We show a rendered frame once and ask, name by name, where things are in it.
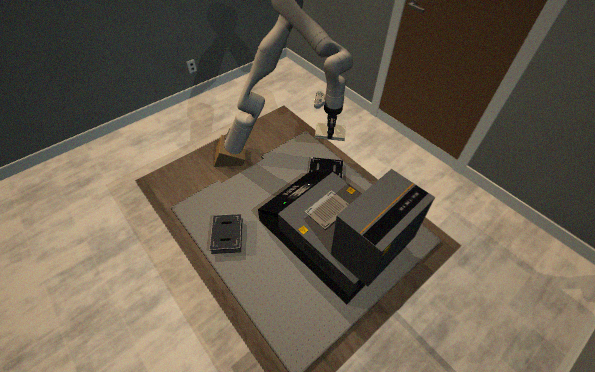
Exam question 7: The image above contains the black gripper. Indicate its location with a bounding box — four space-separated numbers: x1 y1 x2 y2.
324 105 343 139

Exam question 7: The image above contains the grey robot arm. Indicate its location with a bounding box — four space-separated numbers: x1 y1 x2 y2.
224 0 353 154

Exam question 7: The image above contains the black thermal cycler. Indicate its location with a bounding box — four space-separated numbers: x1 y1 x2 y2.
258 169 435 304

